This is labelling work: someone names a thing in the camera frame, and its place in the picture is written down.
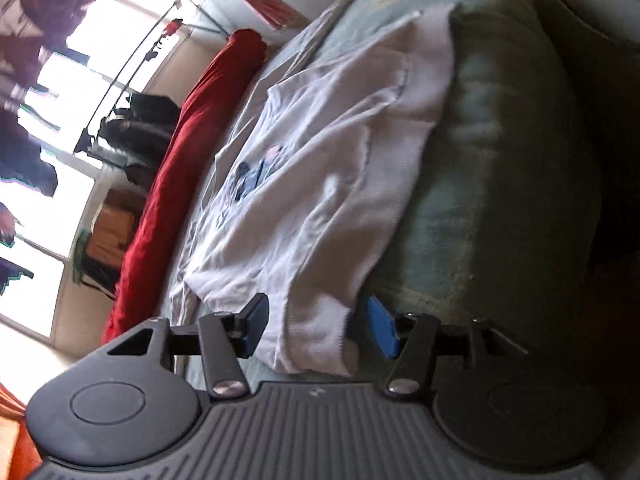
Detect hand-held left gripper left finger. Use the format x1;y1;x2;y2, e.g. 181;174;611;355
107;292;271;401

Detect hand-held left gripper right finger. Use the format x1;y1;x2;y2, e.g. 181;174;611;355
367;296;528;395

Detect black jacket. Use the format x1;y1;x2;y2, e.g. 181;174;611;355
112;91;182;123

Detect row of hanging dark clothes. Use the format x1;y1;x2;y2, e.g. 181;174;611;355
0;0;103;286

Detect white printed t-shirt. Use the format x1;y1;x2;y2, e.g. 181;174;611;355
170;2;456;378

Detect metal clothes rack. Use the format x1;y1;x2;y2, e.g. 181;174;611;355
75;0;241;156

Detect orange clothes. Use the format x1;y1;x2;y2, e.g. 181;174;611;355
87;210;136;263

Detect dark green jacket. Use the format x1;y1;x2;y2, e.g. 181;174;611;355
97;115;176;186

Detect red quilt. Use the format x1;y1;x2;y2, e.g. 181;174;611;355
102;29;268;345

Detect orange curtain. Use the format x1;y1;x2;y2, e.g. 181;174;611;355
0;382;43;480

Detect green flat box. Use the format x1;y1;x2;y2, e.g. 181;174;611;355
72;230;93;286

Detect pink curtain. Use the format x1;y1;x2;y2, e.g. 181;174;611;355
230;0;311;31

